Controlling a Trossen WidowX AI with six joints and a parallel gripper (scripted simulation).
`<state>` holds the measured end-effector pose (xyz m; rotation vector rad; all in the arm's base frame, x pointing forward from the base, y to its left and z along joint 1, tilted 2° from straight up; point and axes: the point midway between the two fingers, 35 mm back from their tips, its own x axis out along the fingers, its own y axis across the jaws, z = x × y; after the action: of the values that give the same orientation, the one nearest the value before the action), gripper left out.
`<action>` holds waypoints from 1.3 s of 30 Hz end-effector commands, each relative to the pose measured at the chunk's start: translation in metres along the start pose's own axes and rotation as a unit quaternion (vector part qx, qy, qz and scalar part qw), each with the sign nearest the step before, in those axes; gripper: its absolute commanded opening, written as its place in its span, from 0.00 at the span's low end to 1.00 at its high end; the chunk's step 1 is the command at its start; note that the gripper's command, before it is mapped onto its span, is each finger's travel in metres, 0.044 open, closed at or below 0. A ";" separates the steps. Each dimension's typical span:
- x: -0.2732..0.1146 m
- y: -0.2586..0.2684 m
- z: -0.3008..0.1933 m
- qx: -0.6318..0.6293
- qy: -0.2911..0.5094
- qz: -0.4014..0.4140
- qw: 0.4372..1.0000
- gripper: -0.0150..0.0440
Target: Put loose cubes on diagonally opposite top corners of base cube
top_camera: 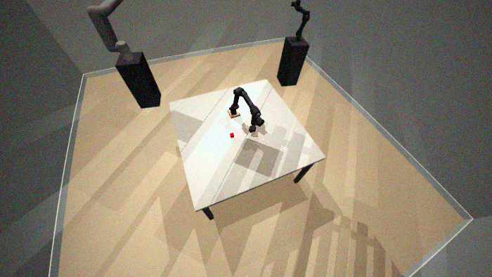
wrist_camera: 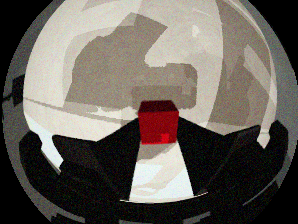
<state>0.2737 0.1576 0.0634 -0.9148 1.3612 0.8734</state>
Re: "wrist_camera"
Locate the red cube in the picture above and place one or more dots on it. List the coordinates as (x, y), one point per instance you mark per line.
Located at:
(158, 121)

